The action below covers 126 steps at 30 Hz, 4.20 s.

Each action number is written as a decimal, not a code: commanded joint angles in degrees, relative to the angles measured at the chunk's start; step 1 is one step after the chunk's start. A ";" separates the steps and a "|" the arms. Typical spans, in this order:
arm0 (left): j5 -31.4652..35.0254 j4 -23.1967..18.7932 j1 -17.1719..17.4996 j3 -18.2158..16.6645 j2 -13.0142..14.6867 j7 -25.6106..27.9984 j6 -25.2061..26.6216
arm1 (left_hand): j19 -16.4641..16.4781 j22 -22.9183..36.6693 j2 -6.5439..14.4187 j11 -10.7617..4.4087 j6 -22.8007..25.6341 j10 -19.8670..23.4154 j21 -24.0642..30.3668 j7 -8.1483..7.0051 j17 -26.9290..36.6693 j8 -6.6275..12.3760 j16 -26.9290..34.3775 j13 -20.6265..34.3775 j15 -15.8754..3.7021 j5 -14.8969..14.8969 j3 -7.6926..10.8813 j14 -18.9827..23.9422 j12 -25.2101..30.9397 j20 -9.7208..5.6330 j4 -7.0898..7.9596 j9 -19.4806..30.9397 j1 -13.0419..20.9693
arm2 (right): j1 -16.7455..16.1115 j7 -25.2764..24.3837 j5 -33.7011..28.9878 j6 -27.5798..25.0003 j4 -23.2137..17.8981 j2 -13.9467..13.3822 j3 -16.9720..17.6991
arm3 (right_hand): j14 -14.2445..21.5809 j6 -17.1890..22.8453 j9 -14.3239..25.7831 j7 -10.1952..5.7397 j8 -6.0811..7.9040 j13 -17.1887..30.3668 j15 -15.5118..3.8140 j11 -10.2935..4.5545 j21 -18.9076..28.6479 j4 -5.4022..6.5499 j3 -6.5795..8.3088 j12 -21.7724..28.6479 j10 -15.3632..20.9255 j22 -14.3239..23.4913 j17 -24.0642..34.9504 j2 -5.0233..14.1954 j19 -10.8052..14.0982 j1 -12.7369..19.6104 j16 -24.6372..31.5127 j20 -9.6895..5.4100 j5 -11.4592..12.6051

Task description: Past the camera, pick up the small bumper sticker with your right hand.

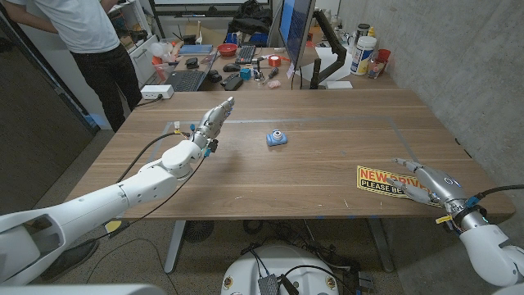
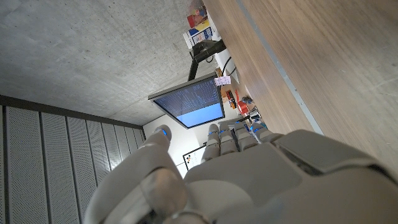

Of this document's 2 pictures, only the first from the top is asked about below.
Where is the black handled screwdriver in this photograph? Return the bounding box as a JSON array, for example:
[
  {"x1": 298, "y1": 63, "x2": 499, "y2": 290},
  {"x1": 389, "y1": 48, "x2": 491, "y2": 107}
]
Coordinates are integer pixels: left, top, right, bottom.
[{"x1": 261, "y1": 66, "x2": 280, "y2": 86}]

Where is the black keyboard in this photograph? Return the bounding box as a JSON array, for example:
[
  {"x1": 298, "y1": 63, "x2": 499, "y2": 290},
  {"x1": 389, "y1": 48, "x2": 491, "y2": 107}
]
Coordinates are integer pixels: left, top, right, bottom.
[{"x1": 234, "y1": 43, "x2": 257, "y2": 66}]

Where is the white wipes canister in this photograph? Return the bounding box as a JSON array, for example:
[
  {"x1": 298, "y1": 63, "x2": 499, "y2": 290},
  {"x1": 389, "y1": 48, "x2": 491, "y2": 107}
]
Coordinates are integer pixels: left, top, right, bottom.
[{"x1": 350, "y1": 35, "x2": 377, "y2": 76}]

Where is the person in white t-shirt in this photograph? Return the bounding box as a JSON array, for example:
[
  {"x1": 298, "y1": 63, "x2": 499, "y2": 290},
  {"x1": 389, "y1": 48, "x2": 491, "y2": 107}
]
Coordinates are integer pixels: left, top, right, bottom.
[{"x1": 0, "y1": 0, "x2": 144, "y2": 133}]

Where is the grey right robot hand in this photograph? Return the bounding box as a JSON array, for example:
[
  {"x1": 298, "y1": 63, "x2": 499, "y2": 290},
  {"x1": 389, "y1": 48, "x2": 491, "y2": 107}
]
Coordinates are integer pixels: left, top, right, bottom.
[{"x1": 386, "y1": 157, "x2": 470, "y2": 214}]

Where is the dark laptop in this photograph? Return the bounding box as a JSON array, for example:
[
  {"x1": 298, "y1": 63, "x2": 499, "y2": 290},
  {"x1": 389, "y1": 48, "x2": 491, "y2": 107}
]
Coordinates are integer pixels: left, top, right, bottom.
[{"x1": 165, "y1": 48, "x2": 220, "y2": 93}]

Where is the white robot torso base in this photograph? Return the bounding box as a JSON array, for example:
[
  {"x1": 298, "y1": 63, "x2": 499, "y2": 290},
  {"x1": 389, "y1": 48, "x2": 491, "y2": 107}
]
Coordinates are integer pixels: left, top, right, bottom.
[{"x1": 220, "y1": 244, "x2": 340, "y2": 295}]

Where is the clear candy jar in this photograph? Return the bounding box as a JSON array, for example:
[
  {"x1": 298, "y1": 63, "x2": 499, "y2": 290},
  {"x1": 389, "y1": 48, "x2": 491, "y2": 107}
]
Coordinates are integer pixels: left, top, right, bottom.
[{"x1": 367, "y1": 57, "x2": 386, "y2": 79}]

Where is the black lidded jar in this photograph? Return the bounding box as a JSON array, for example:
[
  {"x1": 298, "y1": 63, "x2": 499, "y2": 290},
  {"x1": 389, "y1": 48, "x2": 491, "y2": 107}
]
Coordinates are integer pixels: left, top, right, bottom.
[{"x1": 355, "y1": 23, "x2": 371, "y2": 44}]

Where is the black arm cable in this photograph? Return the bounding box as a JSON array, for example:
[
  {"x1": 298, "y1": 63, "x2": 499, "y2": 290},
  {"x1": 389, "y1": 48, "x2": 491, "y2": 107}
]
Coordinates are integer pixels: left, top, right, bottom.
[
  {"x1": 466, "y1": 184, "x2": 524, "y2": 206},
  {"x1": 116, "y1": 131, "x2": 193, "y2": 184}
]

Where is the grey table leg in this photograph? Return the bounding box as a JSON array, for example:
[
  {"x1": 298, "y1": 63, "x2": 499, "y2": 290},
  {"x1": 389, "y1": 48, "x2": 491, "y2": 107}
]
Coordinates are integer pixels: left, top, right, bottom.
[
  {"x1": 163, "y1": 220, "x2": 187, "y2": 275},
  {"x1": 366, "y1": 216, "x2": 396, "y2": 274}
]

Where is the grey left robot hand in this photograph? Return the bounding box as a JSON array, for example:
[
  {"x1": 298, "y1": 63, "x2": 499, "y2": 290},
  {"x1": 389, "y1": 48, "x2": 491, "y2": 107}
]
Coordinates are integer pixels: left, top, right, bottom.
[{"x1": 190, "y1": 96, "x2": 236, "y2": 151}]

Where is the blue toy camera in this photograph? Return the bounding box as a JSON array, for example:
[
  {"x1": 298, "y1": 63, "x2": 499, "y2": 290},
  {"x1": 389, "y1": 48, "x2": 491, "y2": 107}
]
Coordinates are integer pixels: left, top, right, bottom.
[{"x1": 265, "y1": 129, "x2": 288, "y2": 148}]

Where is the black backpack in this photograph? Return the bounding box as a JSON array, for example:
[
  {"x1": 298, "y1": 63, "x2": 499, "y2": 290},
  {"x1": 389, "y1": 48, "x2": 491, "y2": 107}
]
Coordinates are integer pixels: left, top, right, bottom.
[{"x1": 227, "y1": 0, "x2": 273, "y2": 36}]

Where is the computer monitor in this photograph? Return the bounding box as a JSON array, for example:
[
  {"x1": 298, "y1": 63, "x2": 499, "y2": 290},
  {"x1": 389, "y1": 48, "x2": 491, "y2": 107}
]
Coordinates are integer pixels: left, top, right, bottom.
[{"x1": 278, "y1": 0, "x2": 317, "y2": 69}]

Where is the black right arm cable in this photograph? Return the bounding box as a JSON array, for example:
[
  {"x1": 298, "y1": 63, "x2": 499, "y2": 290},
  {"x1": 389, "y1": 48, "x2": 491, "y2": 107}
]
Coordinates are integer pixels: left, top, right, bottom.
[{"x1": 466, "y1": 184, "x2": 524, "y2": 206}]

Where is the white shelf cabinet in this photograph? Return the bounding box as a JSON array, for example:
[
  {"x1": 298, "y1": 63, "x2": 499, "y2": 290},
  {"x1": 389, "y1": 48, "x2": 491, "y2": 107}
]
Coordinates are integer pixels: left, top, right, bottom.
[{"x1": 106, "y1": 0, "x2": 160, "y2": 89}]

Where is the white paper sheet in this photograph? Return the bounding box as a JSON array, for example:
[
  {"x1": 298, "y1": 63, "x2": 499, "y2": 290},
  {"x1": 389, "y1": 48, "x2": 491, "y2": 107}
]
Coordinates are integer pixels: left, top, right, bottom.
[{"x1": 300, "y1": 45, "x2": 354, "y2": 83}]

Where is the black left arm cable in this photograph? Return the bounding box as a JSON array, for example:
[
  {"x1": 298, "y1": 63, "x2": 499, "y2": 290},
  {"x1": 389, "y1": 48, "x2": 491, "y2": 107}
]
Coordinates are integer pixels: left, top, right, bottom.
[{"x1": 116, "y1": 131, "x2": 193, "y2": 184}]

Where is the clear plastic bag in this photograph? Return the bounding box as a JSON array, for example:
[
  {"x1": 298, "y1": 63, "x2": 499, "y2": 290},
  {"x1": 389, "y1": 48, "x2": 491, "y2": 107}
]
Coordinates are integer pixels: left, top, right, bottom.
[{"x1": 150, "y1": 39, "x2": 183, "y2": 81}]

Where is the yellow new driver bumper sticker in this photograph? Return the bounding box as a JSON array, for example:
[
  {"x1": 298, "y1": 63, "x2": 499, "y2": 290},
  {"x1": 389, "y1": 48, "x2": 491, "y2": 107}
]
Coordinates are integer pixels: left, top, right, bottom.
[{"x1": 356, "y1": 165, "x2": 443, "y2": 208}]

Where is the white power strip box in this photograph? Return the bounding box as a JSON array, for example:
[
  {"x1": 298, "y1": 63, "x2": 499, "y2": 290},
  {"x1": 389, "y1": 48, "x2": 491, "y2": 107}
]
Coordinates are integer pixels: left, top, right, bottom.
[{"x1": 140, "y1": 84, "x2": 175, "y2": 100}]

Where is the black oval case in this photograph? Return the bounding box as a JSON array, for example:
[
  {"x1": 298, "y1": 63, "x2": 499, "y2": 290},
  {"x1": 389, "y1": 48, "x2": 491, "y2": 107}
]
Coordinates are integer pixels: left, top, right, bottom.
[{"x1": 224, "y1": 75, "x2": 245, "y2": 92}]

